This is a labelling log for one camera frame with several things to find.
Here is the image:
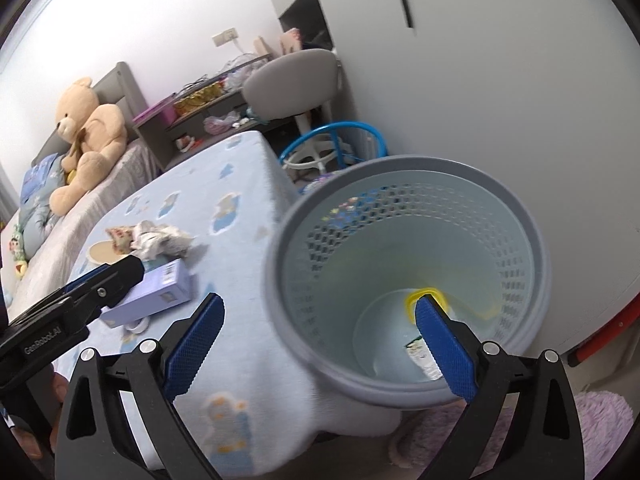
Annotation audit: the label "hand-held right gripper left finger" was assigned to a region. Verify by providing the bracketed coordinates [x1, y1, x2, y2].
[54, 292, 226, 480]

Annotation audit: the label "white green-print wrapper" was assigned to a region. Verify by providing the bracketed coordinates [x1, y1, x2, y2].
[404, 337, 443, 381]

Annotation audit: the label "blue metal child chair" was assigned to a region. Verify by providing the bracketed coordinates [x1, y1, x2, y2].
[279, 120, 388, 196]

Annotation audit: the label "pink flat box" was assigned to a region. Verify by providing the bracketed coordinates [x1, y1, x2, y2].
[132, 96, 177, 123]

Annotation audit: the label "purple fluffy rug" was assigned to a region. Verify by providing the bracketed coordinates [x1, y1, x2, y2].
[390, 391, 636, 480]

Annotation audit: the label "grey plastic waste basket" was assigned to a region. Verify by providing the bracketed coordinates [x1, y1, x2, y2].
[265, 156, 551, 408]

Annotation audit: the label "yellow plastic lid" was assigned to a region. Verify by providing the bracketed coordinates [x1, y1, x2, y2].
[404, 287, 451, 326]

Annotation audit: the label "beige round coaster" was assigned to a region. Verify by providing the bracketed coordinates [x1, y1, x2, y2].
[86, 240, 131, 267]

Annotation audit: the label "blue printed pillow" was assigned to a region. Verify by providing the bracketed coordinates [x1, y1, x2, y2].
[17, 152, 68, 256]

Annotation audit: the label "pink and white plastic bag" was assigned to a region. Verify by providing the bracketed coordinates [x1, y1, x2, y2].
[204, 114, 241, 135]

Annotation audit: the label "grey wardrobe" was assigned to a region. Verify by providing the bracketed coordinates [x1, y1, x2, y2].
[260, 0, 640, 361]

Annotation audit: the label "person's left hand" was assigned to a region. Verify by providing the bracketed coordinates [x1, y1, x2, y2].
[20, 367, 71, 456]

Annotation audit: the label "grey bed headboard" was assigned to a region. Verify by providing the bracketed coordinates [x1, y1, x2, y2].
[31, 61, 151, 166]

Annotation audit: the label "pink picture board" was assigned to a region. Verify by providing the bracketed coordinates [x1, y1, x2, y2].
[277, 27, 303, 56]

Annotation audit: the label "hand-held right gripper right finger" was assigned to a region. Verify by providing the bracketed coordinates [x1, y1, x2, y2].
[414, 296, 588, 480]

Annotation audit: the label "clear plastic bag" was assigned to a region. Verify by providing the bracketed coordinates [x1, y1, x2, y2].
[220, 55, 273, 88]

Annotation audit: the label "purple cardboard box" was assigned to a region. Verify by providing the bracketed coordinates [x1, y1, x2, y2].
[100, 259, 193, 328]

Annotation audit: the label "yellow packaged goods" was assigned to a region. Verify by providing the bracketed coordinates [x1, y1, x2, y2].
[172, 85, 223, 116]

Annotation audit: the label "red and cream snack packet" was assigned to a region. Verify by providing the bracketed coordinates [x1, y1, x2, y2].
[106, 226, 135, 257]

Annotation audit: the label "light blue printed blanket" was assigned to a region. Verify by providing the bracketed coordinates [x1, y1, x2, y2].
[75, 131, 401, 478]

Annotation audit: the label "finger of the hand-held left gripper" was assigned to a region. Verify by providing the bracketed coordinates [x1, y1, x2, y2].
[60, 254, 147, 321]
[62, 265, 108, 293]

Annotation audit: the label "red and black object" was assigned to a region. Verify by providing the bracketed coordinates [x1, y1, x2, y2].
[570, 300, 640, 368]

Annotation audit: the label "grey shelf unit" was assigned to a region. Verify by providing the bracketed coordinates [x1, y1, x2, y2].
[132, 52, 301, 171]

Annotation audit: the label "grey swivel chair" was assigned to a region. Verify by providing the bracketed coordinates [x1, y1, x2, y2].
[242, 49, 343, 173]

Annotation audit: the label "small colourful plush toy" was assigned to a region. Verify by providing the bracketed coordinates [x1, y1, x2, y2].
[7, 225, 30, 280]

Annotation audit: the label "beige teddy bear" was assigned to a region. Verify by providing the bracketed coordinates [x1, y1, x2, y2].
[49, 77, 128, 217]

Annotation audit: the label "white paper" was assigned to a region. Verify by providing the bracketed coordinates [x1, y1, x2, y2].
[130, 221, 193, 261]

